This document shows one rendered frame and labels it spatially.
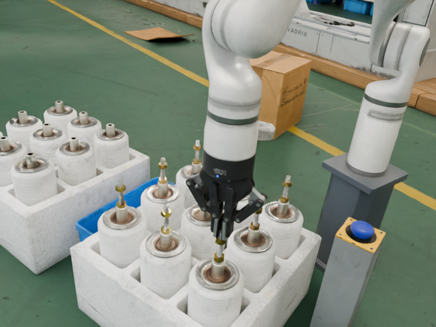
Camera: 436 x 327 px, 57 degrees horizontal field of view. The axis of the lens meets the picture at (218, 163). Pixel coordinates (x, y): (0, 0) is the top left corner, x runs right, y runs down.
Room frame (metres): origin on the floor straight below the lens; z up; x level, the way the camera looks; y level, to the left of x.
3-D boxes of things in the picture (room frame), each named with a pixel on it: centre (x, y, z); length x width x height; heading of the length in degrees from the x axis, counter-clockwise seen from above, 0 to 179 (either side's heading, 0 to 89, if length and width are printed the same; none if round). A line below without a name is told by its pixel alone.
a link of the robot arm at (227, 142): (0.52, -0.02, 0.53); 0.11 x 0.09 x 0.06; 158
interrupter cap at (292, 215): (0.70, -0.15, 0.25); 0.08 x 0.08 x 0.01
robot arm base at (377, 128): (0.85, -0.35, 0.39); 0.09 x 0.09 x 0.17; 38
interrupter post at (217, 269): (0.50, -0.01, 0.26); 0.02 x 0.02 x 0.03
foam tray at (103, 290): (0.67, 0.02, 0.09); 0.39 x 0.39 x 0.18; 56
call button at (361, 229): (0.57, -0.26, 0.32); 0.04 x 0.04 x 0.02
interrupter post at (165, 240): (0.57, 0.08, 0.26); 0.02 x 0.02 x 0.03
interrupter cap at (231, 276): (0.50, -0.01, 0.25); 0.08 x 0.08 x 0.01
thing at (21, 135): (1.04, 0.57, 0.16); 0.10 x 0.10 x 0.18
